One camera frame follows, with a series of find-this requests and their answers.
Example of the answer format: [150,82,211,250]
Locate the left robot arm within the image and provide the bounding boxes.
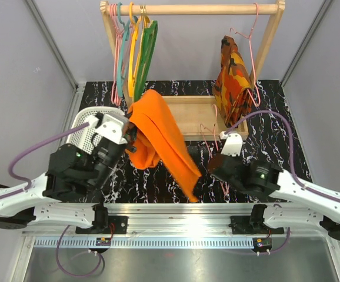
[0,128,137,234]

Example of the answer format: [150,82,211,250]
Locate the pink wire hanger with camouflage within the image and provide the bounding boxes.
[229,3,261,108]

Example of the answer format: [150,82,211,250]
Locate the yellow hanger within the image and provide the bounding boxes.
[128,2,140,98]

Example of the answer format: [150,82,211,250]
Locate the white perforated plastic basket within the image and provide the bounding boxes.
[66,106,127,154]

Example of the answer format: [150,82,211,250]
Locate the teal hanger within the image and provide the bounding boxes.
[116,2,131,99]

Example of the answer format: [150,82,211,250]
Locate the green hanger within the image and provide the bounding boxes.
[134,21,158,102]

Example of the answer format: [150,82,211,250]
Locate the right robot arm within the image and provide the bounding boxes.
[208,154,340,241]

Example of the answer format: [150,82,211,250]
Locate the white slotted cable duct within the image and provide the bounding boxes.
[34,237,254,249]

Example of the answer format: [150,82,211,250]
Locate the wooden clothes rack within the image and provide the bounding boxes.
[100,1,285,140]

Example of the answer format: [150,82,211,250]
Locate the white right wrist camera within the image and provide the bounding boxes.
[219,131,243,157]

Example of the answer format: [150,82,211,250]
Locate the pink hanger on rack left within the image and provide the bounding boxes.
[109,4,125,106]

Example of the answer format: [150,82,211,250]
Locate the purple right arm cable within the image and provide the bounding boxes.
[225,109,340,256]

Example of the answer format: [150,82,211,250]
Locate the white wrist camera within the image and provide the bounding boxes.
[219,131,243,157]
[95,112,129,145]

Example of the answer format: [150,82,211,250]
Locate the camouflage orange trousers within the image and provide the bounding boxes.
[212,36,252,127]

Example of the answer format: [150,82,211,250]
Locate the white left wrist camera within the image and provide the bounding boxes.
[95,112,129,145]

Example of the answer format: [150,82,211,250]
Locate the aluminium front rail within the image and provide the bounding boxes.
[25,203,324,237]

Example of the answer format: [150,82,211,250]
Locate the thin gold wire hanger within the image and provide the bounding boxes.
[134,5,150,88]

